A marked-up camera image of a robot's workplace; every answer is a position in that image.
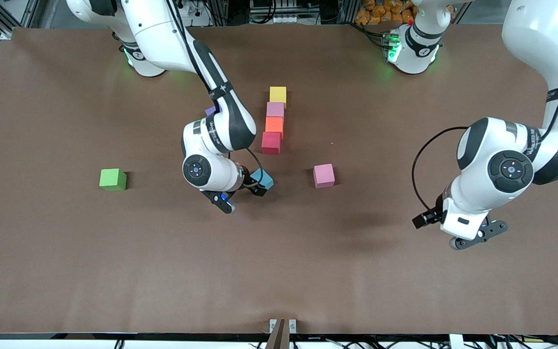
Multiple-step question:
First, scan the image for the blue foam block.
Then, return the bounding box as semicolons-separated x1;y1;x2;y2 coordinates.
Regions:
250;168;275;190

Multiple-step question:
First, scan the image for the red foam block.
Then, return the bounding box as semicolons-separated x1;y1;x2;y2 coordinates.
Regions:
262;131;282;155

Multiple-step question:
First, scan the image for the orange foam block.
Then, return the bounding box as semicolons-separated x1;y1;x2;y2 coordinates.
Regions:
265;116;284;139

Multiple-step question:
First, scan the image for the yellow foam block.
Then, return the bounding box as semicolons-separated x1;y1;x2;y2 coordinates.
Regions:
269;86;287;108

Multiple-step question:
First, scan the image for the pink foam block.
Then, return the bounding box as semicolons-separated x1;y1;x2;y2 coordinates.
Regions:
313;164;336;189

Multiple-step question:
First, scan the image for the paper table cover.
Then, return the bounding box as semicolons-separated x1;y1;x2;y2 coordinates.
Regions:
0;24;558;335

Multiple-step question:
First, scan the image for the green foam block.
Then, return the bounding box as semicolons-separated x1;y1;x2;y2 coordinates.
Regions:
99;168;127;191

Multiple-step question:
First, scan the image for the white power strip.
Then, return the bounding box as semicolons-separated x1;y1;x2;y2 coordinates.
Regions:
272;14;309;25
177;0;212;28

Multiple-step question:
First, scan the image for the orange mesh bag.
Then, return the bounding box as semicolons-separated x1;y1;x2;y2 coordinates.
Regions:
355;0;418;26

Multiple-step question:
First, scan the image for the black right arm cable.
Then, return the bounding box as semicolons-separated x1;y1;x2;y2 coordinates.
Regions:
165;0;266;190

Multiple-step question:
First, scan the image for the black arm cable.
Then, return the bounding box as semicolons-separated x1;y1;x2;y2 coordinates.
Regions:
165;0;266;190
412;24;558;214

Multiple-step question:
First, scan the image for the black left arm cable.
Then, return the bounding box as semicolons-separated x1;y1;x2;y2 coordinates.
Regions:
412;24;558;214

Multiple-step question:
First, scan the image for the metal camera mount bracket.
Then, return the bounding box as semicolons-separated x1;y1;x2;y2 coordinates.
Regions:
265;318;297;349

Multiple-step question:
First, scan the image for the aluminium frame profile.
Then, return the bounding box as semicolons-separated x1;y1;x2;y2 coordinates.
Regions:
0;0;42;40

